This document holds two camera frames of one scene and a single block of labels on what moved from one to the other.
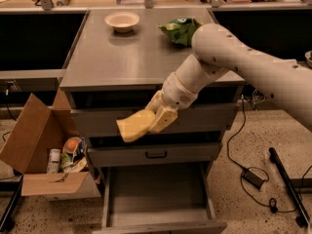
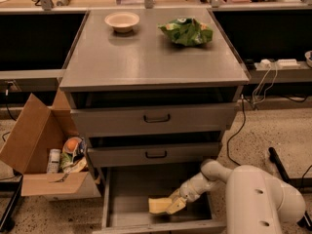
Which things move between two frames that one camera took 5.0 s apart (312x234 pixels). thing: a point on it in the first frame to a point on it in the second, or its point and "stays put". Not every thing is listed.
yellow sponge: x=135 y=126 to x=159 y=205
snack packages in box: x=73 y=157 stays put
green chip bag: x=180 y=30 stays put
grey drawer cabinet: x=119 y=62 stays put
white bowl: x=122 y=21 stays put
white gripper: x=176 y=94 to x=189 y=190
